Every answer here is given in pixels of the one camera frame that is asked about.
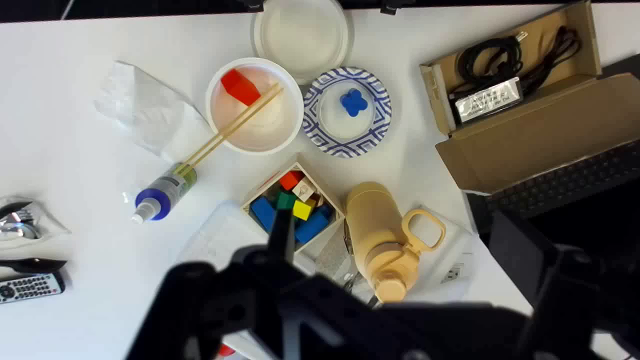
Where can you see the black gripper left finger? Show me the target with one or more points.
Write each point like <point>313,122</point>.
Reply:
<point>200,307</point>

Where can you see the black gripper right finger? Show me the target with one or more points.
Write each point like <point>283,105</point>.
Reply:
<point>586,307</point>

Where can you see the laptop with black keyboard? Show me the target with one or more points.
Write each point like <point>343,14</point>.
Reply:
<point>573,180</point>

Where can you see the clear plastic container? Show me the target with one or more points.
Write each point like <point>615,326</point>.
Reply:
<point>221,232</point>

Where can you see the small blue toy block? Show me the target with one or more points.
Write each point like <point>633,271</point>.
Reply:
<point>263,214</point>

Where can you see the tube with blue cap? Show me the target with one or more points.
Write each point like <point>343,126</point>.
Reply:
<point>163,193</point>

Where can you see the wooden box of blocks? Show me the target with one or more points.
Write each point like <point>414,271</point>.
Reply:
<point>257,193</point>

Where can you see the green toy block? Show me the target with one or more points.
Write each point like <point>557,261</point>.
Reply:
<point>287,201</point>

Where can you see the large blue toy block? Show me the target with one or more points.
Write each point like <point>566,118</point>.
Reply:
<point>313,227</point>

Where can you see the yellow toy block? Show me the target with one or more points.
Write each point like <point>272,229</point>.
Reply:
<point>303,211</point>

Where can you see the orange toy block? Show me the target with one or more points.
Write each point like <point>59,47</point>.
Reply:
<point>290,180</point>

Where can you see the white toy block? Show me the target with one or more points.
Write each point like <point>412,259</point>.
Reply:
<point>304,189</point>

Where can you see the black remote control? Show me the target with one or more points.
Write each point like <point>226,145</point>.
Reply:
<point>31,286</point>

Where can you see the brown cardboard box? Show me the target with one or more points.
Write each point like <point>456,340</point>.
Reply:
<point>532,140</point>

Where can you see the wooden chopstick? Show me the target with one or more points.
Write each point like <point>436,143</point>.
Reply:
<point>231,128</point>
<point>241,125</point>

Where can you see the beige water bottle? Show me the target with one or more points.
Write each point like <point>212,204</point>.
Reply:
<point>372,232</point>

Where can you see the white bowl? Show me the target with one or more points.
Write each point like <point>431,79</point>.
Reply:
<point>267,130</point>

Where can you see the clear plastic bag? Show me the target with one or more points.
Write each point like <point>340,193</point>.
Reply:
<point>142,111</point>

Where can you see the red block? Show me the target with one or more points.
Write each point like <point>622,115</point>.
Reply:
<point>241,86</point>

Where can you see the black power adapter brick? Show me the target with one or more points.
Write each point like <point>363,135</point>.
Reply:
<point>486,100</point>

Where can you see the blue cross-shaped block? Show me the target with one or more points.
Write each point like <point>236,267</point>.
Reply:
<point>354,102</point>

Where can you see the blue patterned plate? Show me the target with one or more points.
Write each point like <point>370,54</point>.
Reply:
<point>381,112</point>

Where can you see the white round plate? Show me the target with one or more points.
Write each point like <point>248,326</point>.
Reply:
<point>300,37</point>

